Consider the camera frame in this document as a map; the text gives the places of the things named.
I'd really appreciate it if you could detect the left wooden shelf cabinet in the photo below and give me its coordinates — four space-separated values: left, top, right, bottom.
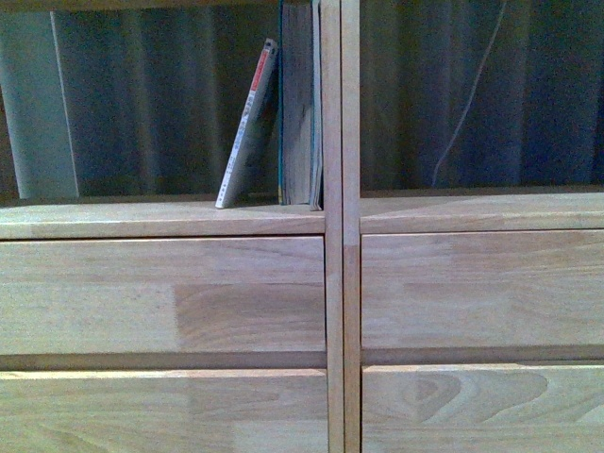
1 1 344 452

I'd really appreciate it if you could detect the wooden shelf cabinet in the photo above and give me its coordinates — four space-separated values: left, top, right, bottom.
341 1 603 452
1 1 344 452

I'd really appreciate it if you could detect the right wooden shelf cabinet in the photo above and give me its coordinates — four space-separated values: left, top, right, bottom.
341 1 603 452

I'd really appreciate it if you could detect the thin light blue book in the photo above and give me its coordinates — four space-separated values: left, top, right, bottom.
310 0 323 210

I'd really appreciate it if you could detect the thin white red book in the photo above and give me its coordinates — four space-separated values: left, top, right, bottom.
215 38 278 209

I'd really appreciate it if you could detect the left cabinet upper drawer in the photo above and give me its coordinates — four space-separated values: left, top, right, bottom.
1 237 325 355

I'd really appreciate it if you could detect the cabinet drawer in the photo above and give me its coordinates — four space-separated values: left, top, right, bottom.
1 369 329 452
361 363 603 452
1 237 325 355
361 230 603 350

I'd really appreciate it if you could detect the thick teal covered book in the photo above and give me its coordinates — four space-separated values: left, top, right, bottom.
279 1 313 205

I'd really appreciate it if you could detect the grey curtain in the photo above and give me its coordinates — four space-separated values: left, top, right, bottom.
1 1 603 198

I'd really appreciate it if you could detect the right cabinet lower drawer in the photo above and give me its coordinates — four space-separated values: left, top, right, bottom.
361 363 603 452

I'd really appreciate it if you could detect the left cabinet lower drawer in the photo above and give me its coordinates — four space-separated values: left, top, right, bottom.
1 369 329 452

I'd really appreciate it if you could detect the right cabinet upper drawer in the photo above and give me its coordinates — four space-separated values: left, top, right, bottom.
361 230 603 350

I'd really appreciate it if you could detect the hanging thin cable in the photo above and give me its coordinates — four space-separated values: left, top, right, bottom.
431 0 509 188

